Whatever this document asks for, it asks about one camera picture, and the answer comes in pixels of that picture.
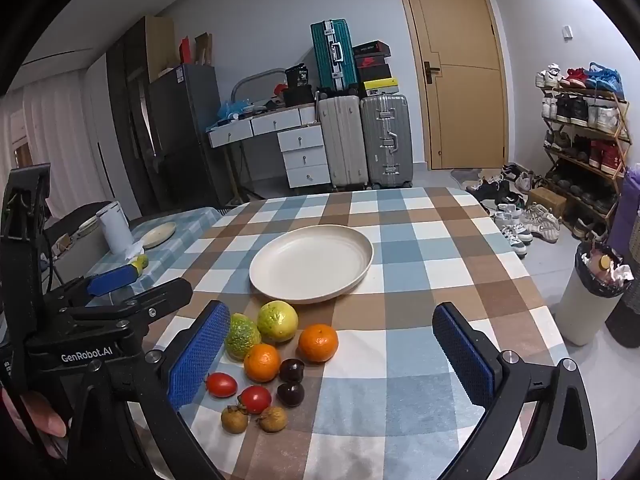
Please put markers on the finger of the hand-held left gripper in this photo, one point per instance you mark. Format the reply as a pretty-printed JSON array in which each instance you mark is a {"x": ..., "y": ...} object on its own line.
[
  {"x": 160, "y": 295},
  {"x": 112, "y": 280}
]

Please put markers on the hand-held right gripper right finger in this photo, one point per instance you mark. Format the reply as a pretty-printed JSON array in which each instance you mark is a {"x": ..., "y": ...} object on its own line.
[{"x": 464, "y": 357}]

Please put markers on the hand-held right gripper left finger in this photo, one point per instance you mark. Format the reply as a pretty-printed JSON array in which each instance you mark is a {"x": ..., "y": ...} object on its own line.
[{"x": 199, "y": 355}]

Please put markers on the bumpy green guava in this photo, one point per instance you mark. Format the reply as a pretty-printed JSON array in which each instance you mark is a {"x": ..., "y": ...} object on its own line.
[{"x": 242, "y": 337}]

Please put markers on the small orange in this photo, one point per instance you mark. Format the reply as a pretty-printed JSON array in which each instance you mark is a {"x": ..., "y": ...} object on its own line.
[{"x": 261, "y": 363}]

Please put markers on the red tomato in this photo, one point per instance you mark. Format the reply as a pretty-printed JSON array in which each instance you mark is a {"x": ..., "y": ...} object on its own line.
[
  {"x": 221, "y": 385},
  {"x": 256, "y": 399}
]

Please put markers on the green pear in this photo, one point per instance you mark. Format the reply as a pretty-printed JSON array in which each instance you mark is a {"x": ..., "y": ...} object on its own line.
[{"x": 277, "y": 321}]

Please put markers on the brown longan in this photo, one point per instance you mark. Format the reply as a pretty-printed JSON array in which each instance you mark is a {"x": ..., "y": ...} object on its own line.
[
  {"x": 234, "y": 420},
  {"x": 273, "y": 419}
]

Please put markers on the large orange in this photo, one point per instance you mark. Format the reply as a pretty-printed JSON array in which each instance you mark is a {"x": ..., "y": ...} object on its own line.
[{"x": 318, "y": 343}]

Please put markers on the cream round plate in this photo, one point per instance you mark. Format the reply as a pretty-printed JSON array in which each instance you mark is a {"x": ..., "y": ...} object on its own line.
[{"x": 310, "y": 265}]

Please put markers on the person's left hand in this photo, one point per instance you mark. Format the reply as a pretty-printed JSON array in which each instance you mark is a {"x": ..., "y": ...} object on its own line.
[{"x": 35, "y": 412}]

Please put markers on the yellow green object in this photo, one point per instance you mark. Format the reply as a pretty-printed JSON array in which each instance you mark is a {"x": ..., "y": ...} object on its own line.
[{"x": 141, "y": 263}]

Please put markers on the white tissue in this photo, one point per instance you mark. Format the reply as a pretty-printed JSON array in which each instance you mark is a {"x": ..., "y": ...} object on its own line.
[{"x": 135, "y": 250}]

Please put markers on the white kettle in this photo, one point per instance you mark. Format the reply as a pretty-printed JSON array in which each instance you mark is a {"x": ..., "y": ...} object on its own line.
[{"x": 114, "y": 227}]

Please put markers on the black chair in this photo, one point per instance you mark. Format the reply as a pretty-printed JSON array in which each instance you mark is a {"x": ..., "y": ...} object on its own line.
[{"x": 70, "y": 225}]

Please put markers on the small cream plate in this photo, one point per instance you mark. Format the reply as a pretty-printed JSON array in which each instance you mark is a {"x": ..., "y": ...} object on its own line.
[{"x": 159, "y": 235}]

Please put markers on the dark purple plum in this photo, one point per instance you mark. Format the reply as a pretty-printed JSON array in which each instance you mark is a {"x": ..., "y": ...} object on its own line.
[
  {"x": 290, "y": 394},
  {"x": 291, "y": 370}
]

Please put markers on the white trash bin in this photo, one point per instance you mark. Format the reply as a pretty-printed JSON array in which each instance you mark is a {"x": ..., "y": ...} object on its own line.
[{"x": 582, "y": 310}]

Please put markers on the white curtain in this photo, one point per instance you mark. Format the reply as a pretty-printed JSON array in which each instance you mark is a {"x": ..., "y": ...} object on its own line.
[{"x": 60, "y": 125}]

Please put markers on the pile of sneakers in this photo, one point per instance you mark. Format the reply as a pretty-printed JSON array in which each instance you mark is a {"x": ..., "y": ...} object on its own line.
[{"x": 520, "y": 220}]

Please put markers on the dark wardrobe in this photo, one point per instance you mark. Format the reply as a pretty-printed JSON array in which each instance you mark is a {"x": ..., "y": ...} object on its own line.
[{"x": 125, "y": 110}]

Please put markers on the grey fridge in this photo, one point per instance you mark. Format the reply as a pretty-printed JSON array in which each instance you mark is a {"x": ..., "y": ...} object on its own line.
[{"x": 185, "y": 125}]

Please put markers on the brown cardboard box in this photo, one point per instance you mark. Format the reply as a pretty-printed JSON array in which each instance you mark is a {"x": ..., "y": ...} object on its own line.
[{"x": 546, "y": 202}]

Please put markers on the grey door mat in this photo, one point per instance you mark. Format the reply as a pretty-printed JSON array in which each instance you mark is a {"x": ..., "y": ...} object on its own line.
[{"x": 465, "y": 176}]

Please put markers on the blue plastic bag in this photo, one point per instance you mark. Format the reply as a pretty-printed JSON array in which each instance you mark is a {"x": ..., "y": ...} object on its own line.
[{"x": 234, "y": 109}]

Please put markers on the white desk with drawers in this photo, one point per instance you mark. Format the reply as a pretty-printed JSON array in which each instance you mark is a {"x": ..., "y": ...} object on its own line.
[{"x": 300, "y": 142}]

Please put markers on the purple bag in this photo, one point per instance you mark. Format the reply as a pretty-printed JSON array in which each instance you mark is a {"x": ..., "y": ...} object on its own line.
[{"x": 629, "y": 210}]

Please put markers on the silver suitcase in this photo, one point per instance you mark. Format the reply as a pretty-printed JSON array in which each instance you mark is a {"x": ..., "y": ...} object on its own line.
[{"x": 386, "y": 140}]

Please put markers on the beige suitcase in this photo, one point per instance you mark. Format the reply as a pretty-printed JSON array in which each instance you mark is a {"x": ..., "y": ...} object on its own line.
[{"x": 342, "y": 140}]

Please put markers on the red paper bag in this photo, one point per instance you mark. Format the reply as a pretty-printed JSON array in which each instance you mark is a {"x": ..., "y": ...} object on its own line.
[{"x": 186, "y": 51}]

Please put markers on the brown paper bag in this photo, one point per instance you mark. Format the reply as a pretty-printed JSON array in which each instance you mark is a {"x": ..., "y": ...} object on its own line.
[{"x": 203, "y": 50}]

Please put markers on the wooden door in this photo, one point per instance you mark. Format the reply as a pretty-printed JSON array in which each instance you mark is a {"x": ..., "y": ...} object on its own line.
[{"x": 450, "y": 110}]

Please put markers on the shoe rack with shoes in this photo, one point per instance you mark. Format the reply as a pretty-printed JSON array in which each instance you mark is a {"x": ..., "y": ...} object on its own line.
[{"x": 575, "y": 110}]

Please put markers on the wooden shoe rack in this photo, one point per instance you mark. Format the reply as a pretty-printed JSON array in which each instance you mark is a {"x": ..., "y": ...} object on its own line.
[{"x": 622, "y": 125}]

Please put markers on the black yellow shoe box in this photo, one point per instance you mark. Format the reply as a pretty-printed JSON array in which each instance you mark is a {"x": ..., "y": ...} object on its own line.
[{"x": 379, "y": 87}]

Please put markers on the teal suitcase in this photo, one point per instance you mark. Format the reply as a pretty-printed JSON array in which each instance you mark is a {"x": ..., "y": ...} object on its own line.
[{"x": 334, "y": 55}]

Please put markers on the red black shoe box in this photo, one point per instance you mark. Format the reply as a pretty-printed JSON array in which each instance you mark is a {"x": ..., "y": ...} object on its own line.
[{"x": 372, "y": 67}]

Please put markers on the white light switch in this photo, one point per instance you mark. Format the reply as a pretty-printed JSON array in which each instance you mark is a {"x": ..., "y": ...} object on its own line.
[{"x": 567, "y": 31}]

